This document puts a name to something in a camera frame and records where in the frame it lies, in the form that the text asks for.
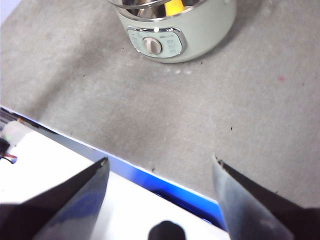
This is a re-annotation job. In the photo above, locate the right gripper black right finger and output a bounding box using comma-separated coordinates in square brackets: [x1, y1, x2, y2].
[211, 155, 320, 240]

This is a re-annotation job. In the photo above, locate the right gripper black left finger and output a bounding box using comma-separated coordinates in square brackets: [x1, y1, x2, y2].
[0, 156, 111, 240]

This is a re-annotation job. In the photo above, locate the yellow corn cob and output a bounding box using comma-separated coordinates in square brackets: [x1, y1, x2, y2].
[163, 0, 186, 17]

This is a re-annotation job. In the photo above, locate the pale green electric cooking pot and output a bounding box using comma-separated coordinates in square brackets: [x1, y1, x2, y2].
[107, 0, 237, 65]

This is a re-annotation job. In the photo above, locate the white blurred device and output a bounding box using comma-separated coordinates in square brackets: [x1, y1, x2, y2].
[1, 120, 26, 148]

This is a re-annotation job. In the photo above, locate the black connector with red wires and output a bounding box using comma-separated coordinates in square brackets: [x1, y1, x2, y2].
[0, 138, 19, 165]

